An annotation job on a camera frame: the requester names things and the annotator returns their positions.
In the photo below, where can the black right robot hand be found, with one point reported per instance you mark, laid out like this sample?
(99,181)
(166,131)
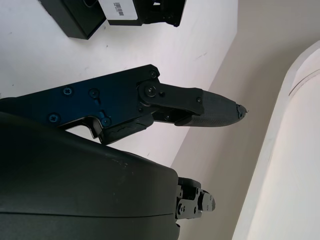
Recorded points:
(62,180)

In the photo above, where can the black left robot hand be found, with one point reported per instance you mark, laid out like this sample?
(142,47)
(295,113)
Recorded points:
(162,12)

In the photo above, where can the black printed box lid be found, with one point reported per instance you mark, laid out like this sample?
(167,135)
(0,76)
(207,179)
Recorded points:
(120,10)

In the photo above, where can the black box base with foam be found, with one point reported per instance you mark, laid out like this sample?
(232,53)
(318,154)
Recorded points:
(70,20)

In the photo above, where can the white rounded panel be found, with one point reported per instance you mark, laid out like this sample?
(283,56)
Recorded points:
(287,155)

